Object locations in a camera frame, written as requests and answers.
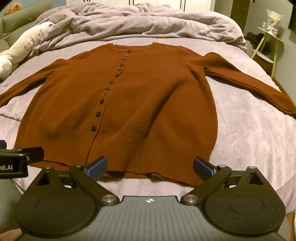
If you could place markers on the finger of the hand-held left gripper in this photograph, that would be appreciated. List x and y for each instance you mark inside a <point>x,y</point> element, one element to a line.
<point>30,154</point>

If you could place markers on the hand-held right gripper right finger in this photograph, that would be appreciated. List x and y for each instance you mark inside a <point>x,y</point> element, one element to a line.
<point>203,168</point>

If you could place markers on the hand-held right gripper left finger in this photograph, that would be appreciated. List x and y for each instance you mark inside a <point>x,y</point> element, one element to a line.
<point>98,168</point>

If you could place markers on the brown button cardigan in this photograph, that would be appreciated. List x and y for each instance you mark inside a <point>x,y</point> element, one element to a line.
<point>138,104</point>

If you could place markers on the white plush toy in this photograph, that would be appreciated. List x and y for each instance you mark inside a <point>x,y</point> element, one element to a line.
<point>20,46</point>

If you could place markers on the green sofa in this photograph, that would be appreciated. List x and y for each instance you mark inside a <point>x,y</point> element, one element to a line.
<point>13,25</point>

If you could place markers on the dark cloth heap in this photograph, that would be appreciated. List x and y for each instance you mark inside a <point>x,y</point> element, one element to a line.
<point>254,39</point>

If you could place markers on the orange plush toy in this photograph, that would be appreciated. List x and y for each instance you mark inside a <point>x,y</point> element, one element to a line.
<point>11,9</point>

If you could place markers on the pale round side table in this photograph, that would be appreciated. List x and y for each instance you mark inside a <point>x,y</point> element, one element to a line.
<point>270,39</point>

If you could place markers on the crumpled purple duvet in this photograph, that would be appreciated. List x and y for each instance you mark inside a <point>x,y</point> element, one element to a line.
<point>138,20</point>

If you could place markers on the dark door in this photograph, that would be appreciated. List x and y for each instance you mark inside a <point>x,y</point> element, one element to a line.
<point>239,14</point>

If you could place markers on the wrapped flower bouquet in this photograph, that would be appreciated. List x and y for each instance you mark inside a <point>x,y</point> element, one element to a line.
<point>272,20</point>

